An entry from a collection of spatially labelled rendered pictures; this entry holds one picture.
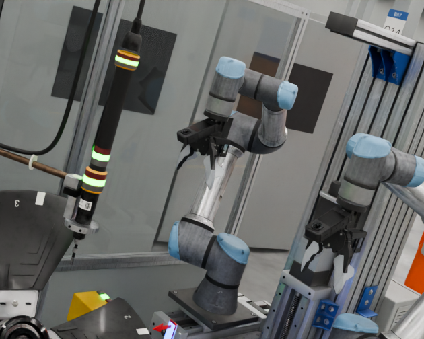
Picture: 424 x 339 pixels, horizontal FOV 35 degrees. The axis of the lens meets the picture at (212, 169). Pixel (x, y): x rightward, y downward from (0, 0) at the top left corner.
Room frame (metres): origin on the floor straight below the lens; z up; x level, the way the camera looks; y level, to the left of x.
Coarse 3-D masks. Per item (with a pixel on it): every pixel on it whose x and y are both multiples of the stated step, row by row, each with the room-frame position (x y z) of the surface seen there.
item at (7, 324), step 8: (0, 320) 1.28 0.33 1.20; (8, 320) 1.18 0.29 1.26; (16, 320) 1.19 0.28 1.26; (24, 320) 1.21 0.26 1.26; (32, 320) 1.22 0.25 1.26; (0, 328) 1.17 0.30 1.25; (8, 328) 1.18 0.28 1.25; (16, 328) 1.20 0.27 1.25; (24, 328) 1.20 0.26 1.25; (32, 328) 1.22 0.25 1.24; (40, 328) 1.22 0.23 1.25; (0, 336) 1.16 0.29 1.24; (8, 336) 1.17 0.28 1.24; (16, 336) 1.18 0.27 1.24; (24, 336) 1.20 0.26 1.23; (32, 336) 1.20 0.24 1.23; (40, 336) 1.22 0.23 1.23; (48, 336) 1.23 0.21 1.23
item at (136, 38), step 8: (136, 24) 1.28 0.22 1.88; (128, 32) 1.28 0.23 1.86; (136, 32) 1.28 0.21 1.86; (128, 40) 1.27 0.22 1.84; (136, 40) 1.27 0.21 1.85; (128, 48) 1.27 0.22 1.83; (136, 48) 1.27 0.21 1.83; (88, 192) 1.27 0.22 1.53; (80, 200) 1.27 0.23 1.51; (88, 200) 1.27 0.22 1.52; (96, 200) 1.28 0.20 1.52; (80, 208) 1.27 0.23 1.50; (88, 208) 1.27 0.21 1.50; (80, 216) 1.27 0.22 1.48; (88, 216) 1.27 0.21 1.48; (88, 224) 1.28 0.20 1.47
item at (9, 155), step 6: (0, 150) 1.31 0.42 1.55; (6, 156) 1.31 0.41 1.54; (12, 156) 1.31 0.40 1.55; (18, 156) 1.31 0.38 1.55; (24, 162) 1.30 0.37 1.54; (36, 162) 1.30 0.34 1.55; (36, 168) 1.30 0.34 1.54; (42, 168) 1.30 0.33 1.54; (48, 168) 1.30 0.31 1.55; (54, 168) 1.30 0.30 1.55; (54, 174) 1.29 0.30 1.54; (60, 174) 1.29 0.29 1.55; (66, 174) 1.29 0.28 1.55
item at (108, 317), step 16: (112, 304) 1.49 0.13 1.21; (128, 304) 1.51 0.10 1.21; (80, 320) 1.40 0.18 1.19; (96, 320) 1.42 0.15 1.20; (112, 320) 1.44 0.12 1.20; (128, 320) 1.46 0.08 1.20; (64, 336) 1.32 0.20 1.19; (80, 336) 1.34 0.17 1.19; (96, 336) 1.36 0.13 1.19; (112, 336) 1.38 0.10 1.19; (128, 336) 1.41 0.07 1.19; (144, 336) 1.44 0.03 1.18
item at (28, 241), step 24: (0, 192) 1.42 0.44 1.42; (24, 192) 1.43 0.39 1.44; (0, 216) 1.39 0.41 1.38; (24, 216) 1.39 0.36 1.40; (48, 216) 1.41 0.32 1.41; (0, 240) 1.36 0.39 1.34; (24, 240) 1.36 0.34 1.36; (48, 240) 1.37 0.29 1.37; (72, 240) 1.38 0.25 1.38; (0, 264) 1.33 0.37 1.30; (24, 264) 1.32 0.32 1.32; (48, 264) 1.33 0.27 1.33; (0, 288) 1.30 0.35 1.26; (24, 288) 1.29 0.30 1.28
